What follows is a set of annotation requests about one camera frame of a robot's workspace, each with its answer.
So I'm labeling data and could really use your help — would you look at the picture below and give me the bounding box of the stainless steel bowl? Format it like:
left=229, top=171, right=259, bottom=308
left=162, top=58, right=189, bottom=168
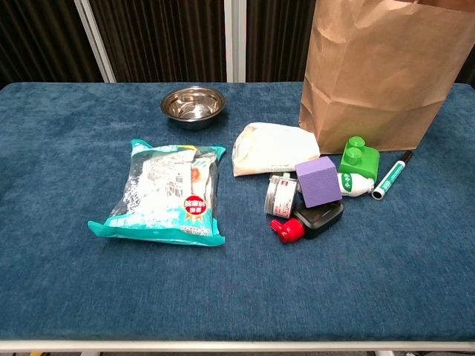
left=160, top=85, right=226, bottom=131

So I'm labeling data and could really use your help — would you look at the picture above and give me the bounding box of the blue table cloth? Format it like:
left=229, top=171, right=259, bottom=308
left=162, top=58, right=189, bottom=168
left=0, top=82, right=475, bottom=342

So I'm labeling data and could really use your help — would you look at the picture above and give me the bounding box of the red capped small bottle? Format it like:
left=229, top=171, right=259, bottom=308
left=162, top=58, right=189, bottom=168
left=269, top=217, right=306, bottom=244

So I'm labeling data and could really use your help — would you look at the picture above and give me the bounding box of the white green glue bottle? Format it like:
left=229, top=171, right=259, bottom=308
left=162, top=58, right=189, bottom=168
left=336, top=171, right=375, bottom=197

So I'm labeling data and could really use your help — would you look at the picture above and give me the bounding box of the white table frame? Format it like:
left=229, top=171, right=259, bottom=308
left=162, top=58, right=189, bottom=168
left=0, top=339, right=475, bottom=353

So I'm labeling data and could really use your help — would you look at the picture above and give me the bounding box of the white partition post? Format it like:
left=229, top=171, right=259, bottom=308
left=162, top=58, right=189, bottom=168
left=223, top=0, right=248, bottom=83
left=73, top=0, right=117, bottom=83

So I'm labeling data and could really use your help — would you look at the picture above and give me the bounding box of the small silver tin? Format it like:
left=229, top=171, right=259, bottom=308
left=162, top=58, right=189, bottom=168
left=263, top=174, right=298, bottom=219

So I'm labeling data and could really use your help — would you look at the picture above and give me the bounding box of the green toy brick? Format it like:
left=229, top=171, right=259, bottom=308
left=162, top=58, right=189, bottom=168
left=337, top=136, right=381, bottom=182

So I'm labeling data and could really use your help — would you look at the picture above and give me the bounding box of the brown paper bag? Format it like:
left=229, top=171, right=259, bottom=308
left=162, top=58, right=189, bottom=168
left=298, top=0, right=475, bottom=155

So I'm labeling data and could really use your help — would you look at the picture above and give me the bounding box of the purple foam cube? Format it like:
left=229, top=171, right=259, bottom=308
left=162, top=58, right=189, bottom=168
left=295, top=155, right=343, bottom=208

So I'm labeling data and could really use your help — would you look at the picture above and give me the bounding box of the white soft pouch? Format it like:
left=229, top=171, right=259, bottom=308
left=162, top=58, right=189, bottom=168
left=232, top=122, right=321, bottom=177

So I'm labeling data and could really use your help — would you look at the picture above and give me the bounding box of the black corrugated panel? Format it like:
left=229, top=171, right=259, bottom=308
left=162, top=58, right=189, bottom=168
left=0, top=0, right=105, bottom=88
left=246, top=0, right=318, bottom=83
left=88, top=0, right=227, bottom=83

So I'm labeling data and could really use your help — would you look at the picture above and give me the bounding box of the green white marker pen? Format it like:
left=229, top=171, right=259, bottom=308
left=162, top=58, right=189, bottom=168
left=371, top=150, right=414, bottom=200

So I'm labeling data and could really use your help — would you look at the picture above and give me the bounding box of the teal white plastic package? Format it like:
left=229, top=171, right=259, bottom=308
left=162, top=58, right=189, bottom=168
left=87, top=139, right=226, bottom=247

